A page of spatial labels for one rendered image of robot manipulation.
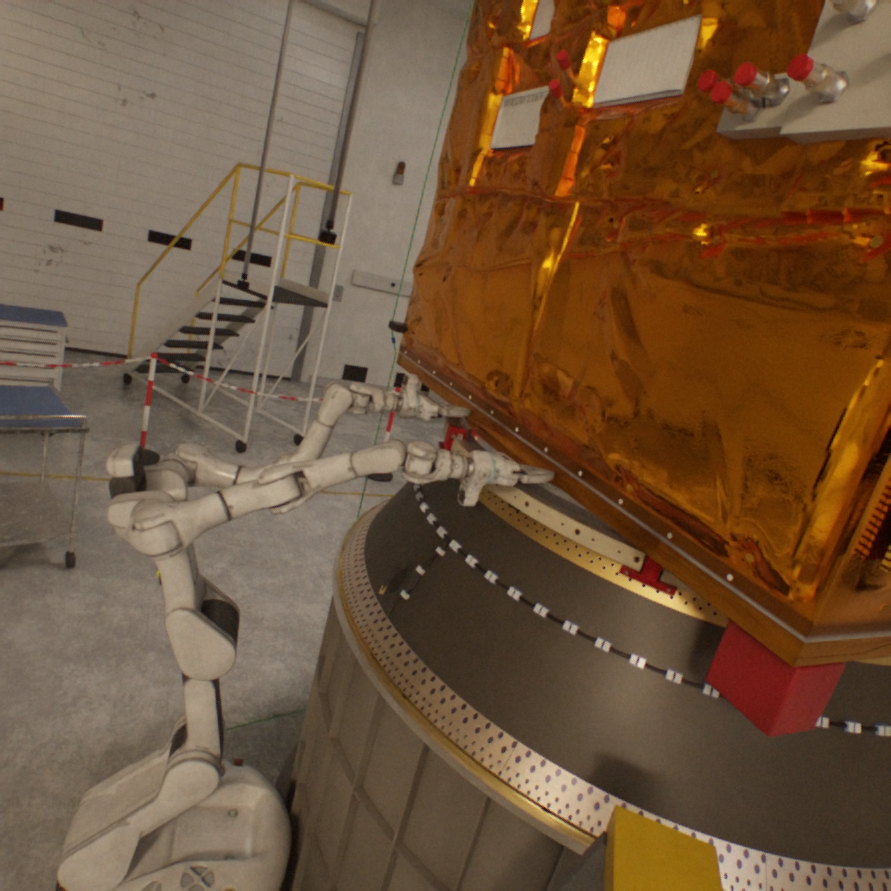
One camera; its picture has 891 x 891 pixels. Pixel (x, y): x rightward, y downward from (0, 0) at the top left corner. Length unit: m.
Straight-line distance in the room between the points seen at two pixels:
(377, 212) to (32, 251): 4.26
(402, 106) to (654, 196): 8.13
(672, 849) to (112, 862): 1.72
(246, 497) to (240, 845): 1.32
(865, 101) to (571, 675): 1.22
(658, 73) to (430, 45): 8.19
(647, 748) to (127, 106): 8.33
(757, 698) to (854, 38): 1.07
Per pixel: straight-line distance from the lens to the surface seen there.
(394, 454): 1.42
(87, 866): 2.44
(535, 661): 1.61
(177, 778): 2.19
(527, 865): 1.74
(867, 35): 1.27
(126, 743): 3.23
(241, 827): 2.56
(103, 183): 8.82
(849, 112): 1.22
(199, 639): 1.89
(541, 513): 1.60
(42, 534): 4.21
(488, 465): 1.50
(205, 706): 2.08
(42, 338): 5.93
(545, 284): 1.75
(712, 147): 1.46
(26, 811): 3.04
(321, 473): 1.49
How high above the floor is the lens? 2.23
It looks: 15 degrees down
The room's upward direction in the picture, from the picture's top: 15 degrees clockwise
